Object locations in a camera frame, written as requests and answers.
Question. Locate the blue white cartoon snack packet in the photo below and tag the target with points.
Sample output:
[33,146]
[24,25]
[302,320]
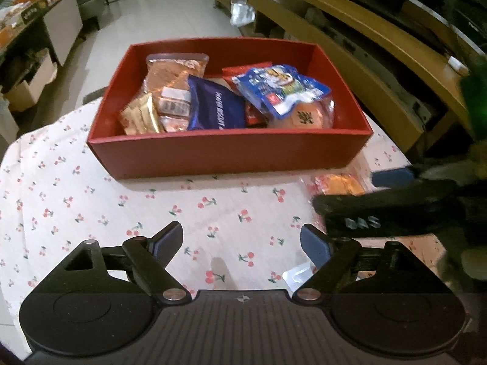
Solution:
[280,88]

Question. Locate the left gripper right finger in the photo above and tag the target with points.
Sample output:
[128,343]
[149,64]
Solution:
[333,259]

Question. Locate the red cardboard box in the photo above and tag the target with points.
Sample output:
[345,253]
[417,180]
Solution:
[213,152]

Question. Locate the gold foil snack packet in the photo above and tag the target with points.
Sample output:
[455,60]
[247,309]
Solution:
[140,116]

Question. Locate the cherry print tablecloth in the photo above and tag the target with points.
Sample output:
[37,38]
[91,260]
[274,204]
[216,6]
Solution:
[240,232]

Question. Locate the dark blue wafer biscuit packet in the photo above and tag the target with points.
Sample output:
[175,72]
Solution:
[214,106]

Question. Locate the clear packet brown tofu snack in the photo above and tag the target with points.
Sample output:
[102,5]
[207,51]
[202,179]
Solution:
[167,81]

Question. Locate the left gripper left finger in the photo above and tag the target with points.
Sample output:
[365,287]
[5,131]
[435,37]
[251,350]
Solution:
[149,258]

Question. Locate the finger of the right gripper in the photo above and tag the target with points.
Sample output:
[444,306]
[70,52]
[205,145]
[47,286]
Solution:
[459,172]
[416,194]

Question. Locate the long side table with snacks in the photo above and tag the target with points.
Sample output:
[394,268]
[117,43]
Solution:
[45,24]

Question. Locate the round bun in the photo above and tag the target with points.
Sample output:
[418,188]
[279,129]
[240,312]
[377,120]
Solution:
[316,115]

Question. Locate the white storage box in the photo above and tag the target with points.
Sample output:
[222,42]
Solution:
[40,71]

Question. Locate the white spicy strip packet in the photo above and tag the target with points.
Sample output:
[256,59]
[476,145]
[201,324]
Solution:
[173,124]

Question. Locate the red orange snack packet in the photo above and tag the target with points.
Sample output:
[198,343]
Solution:
[254,117]

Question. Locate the orange cake in clear wrapper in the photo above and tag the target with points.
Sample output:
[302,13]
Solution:
[335,184]

